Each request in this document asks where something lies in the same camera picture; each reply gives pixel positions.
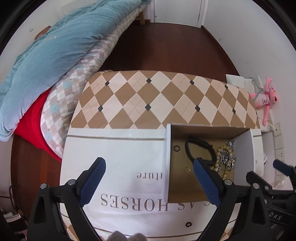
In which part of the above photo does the small gold earring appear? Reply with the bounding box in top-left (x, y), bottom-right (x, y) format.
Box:
top-left (184, 167), bottom-right (191, 173)

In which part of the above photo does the black smart watch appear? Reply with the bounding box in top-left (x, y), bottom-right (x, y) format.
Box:
top-left (184, 138), bottom-right (217, 167)

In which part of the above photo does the pink panther plush toy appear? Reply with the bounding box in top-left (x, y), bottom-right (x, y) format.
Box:
top-left (250, 77), bottom-right (278, 126)

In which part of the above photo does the red blanket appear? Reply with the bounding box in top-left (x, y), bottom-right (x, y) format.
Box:
top-left (14, 89), bottom-right (62, 162)

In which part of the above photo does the checkered brown tablecloth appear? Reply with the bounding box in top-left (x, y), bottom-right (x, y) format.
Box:
top-left (64, 71), bottom-right (260, 150)

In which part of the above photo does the blue quilt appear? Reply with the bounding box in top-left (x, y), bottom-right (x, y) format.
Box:
top-left (1, 1), bottom-right (149, 142)

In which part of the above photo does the white door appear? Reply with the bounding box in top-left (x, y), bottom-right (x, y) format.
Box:
top-left (154, 0), bottom-right (203, 27)

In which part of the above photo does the wooden bead bracelet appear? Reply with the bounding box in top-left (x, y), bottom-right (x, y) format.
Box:
top-left (214, 144), bottom-right (235, 178)

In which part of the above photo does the wooden bed frame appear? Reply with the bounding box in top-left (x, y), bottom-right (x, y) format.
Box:
top-left (138, 11), bottom-right (145, 25)

